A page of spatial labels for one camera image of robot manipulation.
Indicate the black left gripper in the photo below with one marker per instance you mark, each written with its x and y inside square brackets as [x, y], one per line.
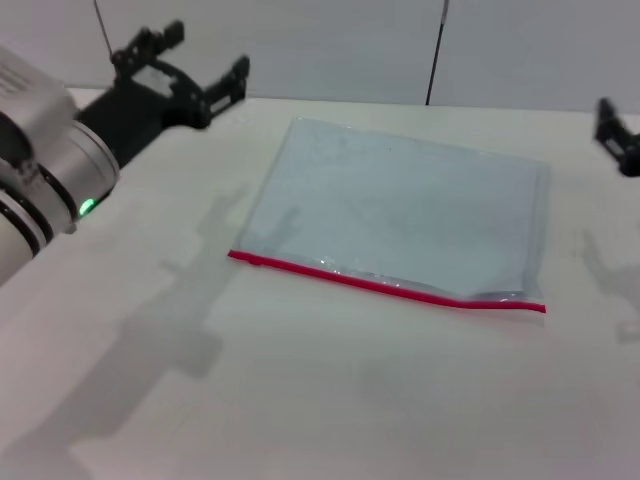
[145, 110]

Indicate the clear document bag red zip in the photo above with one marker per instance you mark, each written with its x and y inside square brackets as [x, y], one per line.
[390, 200]

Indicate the red zip slider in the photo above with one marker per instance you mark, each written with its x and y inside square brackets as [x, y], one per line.
[256, 260]

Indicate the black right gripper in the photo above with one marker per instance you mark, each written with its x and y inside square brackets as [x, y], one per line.
[627, 155]

